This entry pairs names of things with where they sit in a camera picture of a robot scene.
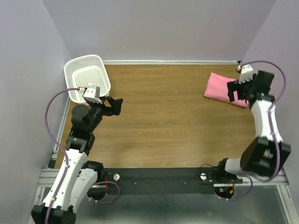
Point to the aluminium extrusion rail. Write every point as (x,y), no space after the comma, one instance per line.
(98,194)

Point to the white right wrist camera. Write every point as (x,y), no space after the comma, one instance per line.
(246,73)

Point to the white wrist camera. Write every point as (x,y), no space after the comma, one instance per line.
(246,73)
(91,94)

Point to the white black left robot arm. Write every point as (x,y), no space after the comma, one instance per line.
(76,175)

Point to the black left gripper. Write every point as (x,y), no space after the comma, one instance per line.
(116,108)

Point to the white perforated plastic basket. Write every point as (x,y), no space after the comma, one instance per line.
(84,71)

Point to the pink t shirt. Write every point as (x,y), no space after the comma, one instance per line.
(217,89)

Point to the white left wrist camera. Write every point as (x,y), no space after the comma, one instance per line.
(91,94)

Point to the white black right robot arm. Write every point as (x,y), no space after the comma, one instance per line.
(267,153)

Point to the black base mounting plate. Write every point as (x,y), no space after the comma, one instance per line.
(163,181)

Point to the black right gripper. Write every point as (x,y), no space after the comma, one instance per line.
(233,86)

